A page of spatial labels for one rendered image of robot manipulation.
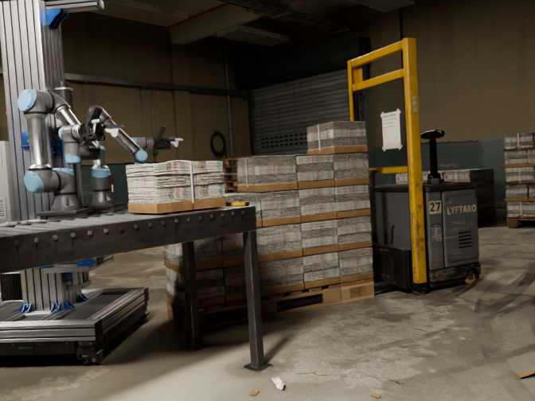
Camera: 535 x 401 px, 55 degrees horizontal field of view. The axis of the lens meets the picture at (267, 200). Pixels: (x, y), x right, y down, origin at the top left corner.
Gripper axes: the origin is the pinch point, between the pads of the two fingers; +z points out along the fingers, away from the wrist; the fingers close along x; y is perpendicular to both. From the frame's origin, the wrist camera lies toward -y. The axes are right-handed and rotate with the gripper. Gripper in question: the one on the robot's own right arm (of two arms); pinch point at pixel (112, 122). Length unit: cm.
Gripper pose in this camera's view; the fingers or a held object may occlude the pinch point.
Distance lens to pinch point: 256.0
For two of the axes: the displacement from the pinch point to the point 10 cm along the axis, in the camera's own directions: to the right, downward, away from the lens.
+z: 8.5, -0.2, -5.3
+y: -0.1, 10.0, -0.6
